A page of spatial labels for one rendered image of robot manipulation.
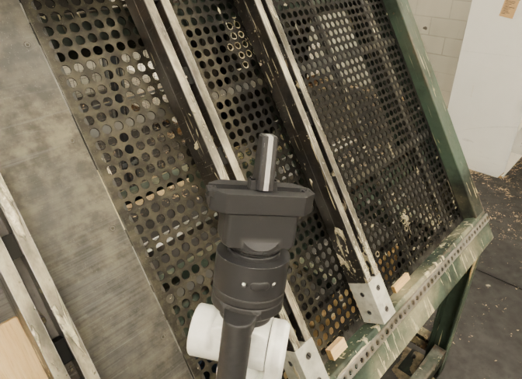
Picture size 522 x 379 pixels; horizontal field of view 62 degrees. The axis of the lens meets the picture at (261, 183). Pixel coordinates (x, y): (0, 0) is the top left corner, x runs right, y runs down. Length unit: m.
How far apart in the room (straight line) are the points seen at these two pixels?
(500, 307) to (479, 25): 2.20
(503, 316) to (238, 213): 2.47
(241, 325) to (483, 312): 2.40
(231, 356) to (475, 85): 3.75
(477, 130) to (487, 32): 0.81
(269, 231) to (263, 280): 0.05
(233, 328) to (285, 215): 0.13
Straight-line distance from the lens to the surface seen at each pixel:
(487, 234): 1.89
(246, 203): 0.47
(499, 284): 3.05
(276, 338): 0.55
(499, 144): 4.17
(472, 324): 2.73
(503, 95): 4.05
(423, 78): 1.73
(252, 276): 0.49
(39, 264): 0.78
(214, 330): 0.54
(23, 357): 0.84
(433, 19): 5.67
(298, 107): 1.13
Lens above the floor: 1.84
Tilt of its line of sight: 30 degrees down
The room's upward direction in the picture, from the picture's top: straight up
